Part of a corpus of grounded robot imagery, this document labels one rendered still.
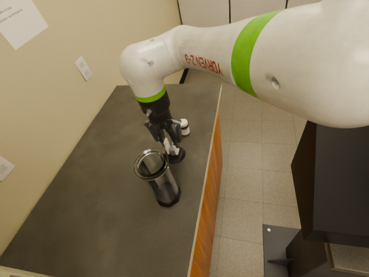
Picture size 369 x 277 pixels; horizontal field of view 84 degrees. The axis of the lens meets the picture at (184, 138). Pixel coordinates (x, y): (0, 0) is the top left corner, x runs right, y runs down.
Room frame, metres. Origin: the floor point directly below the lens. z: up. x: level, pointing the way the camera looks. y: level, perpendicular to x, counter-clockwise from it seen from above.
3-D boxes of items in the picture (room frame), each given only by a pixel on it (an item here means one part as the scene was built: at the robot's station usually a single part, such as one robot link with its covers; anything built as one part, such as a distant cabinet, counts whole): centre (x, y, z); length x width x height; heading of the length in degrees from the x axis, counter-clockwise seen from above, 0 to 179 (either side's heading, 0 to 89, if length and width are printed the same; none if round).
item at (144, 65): (0.52, 0.05, 1.38); 0.13 x 0.11 x 0.14; 105
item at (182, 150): (0.51, 0.06, 1.01); 0.09 x 0.09 x 0.07
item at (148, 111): (0.51, 0.06, 1.28); 0.12 x 0.09 x 0.06; 155
